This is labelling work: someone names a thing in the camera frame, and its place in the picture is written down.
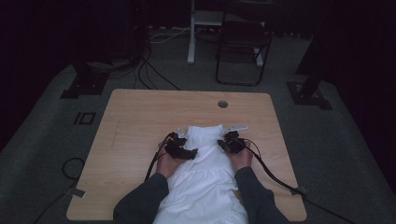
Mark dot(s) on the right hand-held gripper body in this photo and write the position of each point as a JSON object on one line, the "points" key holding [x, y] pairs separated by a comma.
{"points": [[236, 144]]}

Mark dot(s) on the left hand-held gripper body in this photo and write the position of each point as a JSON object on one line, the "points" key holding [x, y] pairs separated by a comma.
{"points": [[175, 144]]}

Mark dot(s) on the white skirt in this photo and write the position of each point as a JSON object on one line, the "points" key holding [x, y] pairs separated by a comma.
{"points": [[205, 180]]}

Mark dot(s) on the person's right hand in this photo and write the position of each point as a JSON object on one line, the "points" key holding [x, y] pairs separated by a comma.
{"points": [[243, 160]]}

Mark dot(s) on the person's left hand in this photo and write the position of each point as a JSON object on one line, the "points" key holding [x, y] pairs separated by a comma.
{"points": [[168, 165]]}

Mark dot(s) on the round grey table grommet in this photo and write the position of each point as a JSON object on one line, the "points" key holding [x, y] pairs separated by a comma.
{"points": [[222, 104]]}

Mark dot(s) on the grey tape piece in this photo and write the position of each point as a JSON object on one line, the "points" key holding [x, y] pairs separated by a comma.
{"points": [[299, 189], [76, 192]]}

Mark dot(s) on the black stand with square base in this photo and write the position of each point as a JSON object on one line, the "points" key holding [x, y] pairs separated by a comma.
{"points": [[308, 93]]}

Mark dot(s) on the black stand with flat base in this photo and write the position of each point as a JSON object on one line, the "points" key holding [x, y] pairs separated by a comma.
{"points": [[88, 84]]}

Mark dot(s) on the black folding chair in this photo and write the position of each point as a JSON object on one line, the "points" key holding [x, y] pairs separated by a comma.
{"points": [[244, 34]]}

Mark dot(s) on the white desk frame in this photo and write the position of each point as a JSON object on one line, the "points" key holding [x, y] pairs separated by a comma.
{"points": [[191, 46]]}

